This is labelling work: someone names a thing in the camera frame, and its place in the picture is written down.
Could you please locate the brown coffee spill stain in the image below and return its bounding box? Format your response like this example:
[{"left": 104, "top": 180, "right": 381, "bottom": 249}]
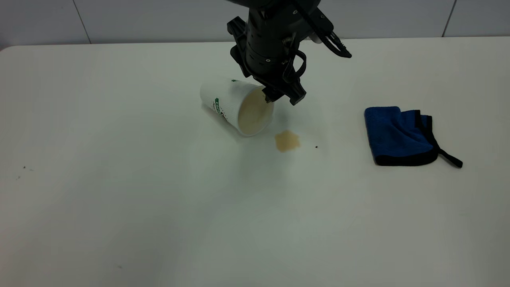
[{"left": 275, "top": 130, "right": 301, "bottom": 152}]

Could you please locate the white paper coffee cup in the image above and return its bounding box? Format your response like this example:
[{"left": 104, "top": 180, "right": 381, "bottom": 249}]
[{"left": 200, "top": 79, "right": 275, "bottom": 137}]

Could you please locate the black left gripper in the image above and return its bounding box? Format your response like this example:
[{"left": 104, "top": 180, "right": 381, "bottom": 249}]
[{"left": 227, "top": 10, "right": 307, "bottom": 106}]

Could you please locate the blue cloth with black hem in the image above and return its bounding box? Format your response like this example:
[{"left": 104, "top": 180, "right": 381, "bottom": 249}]
[{"left": 364, "top": 106, "right": 463, "bottom": 169}]

